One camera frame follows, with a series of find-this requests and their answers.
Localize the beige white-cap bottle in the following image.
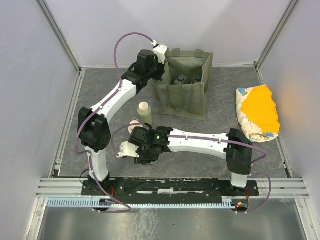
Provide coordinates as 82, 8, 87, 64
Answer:
128, 120, 144, 134

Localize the olive green canvas bag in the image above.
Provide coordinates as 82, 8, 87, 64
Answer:
148, 48, 214, 121

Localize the green liquid white-cap bottle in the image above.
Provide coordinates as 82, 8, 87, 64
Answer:
137, 101, 153, 125

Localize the clear bottle dark cap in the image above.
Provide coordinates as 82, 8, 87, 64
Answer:
192, 73, 202, 84

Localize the clear bottle black label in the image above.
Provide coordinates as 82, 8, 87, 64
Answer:
140, 161, 158, 166

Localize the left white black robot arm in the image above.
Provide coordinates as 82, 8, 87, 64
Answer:
77, 44, 168, 195

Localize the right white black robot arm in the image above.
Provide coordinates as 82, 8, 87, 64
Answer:
128, 126, 253, 196

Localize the yellow patterned snack bag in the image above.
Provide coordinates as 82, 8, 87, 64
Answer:
235, 85, 280, 143

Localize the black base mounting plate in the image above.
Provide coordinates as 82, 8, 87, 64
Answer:
81, 176, 260, 204

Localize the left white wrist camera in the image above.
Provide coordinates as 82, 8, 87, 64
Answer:
151, 40, 169, 65

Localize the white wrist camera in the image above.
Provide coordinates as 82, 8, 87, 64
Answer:
116, 141, 140, 158
151, 40, 169, 65

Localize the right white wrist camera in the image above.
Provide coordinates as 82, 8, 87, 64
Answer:
116, 141, 140, 158

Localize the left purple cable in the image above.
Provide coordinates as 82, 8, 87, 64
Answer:
74, 32, 158, 215

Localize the purple cable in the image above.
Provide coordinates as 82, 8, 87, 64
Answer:
111, 122, 273, 215
74, 32, 158, 215

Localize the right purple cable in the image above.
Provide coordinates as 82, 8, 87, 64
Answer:
111, 122, 273, 215

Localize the light blue cable duct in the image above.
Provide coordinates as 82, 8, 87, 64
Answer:
46, 197, 237, 208

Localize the aluminium front rail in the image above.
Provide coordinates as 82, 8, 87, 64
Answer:
35, 177, 310, 199

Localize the right aluminium corner post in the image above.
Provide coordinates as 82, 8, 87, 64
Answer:
254, 0, 300, 72

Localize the aluminium corner post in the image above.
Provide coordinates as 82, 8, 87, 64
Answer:
254, 0, 300, 72
34, 0, 81, 73

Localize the left aluminium corner post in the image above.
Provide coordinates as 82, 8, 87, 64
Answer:
34, 0, 81, 73

